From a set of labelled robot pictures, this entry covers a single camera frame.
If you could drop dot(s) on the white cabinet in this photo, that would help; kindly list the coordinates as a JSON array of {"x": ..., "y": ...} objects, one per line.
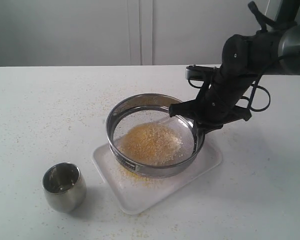
[{"x": 119, "y": 32}]

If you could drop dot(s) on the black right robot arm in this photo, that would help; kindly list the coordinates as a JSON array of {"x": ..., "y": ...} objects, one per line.
[{"x": 265, "y": 53}]

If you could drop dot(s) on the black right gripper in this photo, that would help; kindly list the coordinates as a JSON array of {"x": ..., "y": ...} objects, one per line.
[{"x": 215, "y": 105}]

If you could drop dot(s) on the yellow and white grain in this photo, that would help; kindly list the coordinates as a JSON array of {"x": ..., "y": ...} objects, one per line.
[{"x": 151, "y": 144}]

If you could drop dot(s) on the round stainless steel sieve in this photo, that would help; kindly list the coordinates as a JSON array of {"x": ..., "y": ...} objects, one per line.
[{"x": 150, "y": 108}]

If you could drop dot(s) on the stainless steel cup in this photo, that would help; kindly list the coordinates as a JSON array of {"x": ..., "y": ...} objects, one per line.
[{"x": 64, "y": 187}]

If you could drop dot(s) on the white plastic tray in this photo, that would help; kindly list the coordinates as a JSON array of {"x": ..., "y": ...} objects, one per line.
[{"x": 135, "y": 194}]

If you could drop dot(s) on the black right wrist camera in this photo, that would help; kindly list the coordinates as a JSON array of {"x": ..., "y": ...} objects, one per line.
[{"x": 202, "y": 74}]

